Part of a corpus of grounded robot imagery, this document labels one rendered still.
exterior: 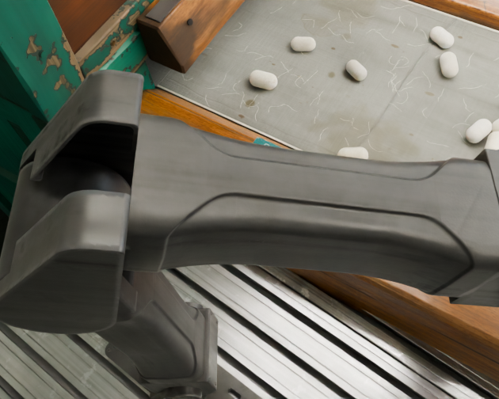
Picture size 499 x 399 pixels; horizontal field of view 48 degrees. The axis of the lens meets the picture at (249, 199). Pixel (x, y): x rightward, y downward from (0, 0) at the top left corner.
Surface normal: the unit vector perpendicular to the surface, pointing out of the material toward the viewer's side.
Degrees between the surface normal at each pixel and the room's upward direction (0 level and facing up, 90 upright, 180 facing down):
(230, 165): 19
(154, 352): 90
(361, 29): 0
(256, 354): 0
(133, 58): 90
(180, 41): 66
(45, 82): 90
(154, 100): 0
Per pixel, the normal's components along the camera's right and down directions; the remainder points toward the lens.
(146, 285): 0.99, -0.07
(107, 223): 0.23, -0.47
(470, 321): -0.08, -0.48
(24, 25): 0.85, 0.43
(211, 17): 0.75, 0.19
